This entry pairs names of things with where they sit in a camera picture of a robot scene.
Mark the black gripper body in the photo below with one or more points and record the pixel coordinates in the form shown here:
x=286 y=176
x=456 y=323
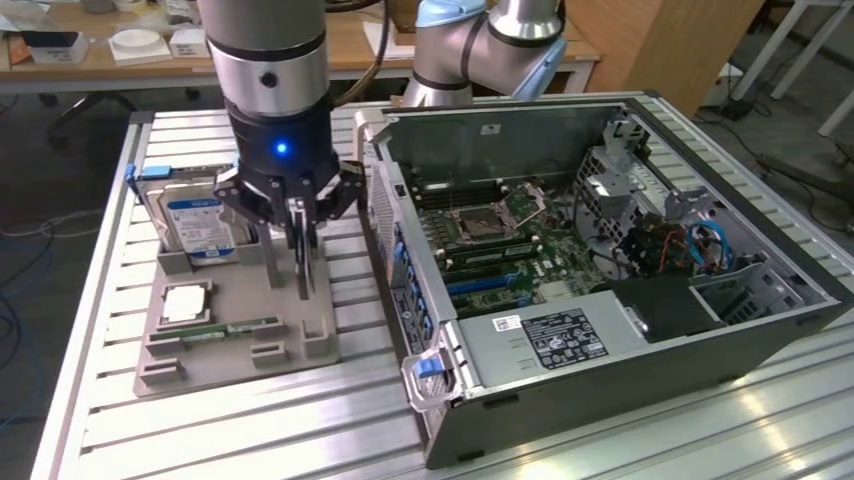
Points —
x=280 y=135

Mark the black graphics card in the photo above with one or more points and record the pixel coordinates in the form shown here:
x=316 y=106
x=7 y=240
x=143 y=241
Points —
x=306 y=270

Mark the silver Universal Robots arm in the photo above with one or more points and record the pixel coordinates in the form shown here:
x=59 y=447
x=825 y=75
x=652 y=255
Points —
x=267 y=30

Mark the hard disk in blue caddy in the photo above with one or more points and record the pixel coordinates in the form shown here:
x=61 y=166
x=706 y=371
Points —
x=193 y=235

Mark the CPU socket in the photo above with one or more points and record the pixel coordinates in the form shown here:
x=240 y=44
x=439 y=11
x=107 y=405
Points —
x=476 y=225

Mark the grey parts rack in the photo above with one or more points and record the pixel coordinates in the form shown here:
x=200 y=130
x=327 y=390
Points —
x=233 y=300

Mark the small white box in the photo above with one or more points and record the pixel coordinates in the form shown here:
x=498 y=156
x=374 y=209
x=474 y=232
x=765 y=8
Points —
x=185 y=45

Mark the silver CPU chip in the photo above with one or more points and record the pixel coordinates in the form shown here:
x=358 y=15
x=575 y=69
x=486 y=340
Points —
x=184 y=306

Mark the white paper stack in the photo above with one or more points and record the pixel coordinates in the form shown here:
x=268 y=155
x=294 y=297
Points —
x=400 y=46

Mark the black-labelled RAM stick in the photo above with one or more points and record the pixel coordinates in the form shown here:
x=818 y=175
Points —
x=494 y=255

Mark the green RAM stick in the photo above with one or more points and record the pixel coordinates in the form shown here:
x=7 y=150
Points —
x=216 y=330

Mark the white round container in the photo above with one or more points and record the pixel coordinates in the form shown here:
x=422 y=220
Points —
x=140 y=45

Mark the blue expansion slot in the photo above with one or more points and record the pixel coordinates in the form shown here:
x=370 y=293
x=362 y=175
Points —
x=480 y=285

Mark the black chair base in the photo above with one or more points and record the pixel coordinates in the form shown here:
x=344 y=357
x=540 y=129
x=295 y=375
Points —
x=67 y=117

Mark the brown cardboard box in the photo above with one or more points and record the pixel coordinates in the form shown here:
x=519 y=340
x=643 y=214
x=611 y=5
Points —
x=406 y=17

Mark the wooden desk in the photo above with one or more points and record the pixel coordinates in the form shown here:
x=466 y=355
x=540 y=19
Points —
x=80 y=72

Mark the green motherboard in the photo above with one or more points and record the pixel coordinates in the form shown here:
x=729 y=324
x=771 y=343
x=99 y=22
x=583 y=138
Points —
x=567 y=250

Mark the grey cup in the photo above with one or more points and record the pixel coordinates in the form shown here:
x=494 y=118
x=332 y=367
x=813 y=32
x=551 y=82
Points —
x=99 y=6

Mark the white box with dark lid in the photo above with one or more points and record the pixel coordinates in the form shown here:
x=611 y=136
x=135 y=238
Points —
x=56 y=47

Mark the blue case latch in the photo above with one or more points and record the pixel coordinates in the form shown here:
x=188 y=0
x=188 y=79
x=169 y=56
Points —
x=428 y=369

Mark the perforated metal drive cage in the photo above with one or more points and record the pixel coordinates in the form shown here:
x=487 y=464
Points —
x=614 y=190

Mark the grey power supply unit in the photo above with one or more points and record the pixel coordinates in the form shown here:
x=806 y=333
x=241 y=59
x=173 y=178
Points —
x=507 y=350

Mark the black plastic shroud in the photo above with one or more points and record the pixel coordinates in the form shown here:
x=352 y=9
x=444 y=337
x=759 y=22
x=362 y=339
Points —
x=660 y=305

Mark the wooden cabinet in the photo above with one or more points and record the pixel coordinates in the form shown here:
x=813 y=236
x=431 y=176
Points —
x=667 y=45

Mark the black open PC case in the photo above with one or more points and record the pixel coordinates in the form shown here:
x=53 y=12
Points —
x=600 y=400

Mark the black power brick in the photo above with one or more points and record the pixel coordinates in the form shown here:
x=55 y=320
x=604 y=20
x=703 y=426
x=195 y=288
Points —
x=734 y=109

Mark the silver metal disk bay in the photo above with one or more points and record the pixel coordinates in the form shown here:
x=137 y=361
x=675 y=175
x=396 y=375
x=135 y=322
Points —
x=767 y=280

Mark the white table frame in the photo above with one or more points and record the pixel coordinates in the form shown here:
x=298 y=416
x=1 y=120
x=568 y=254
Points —
x=837 y=115

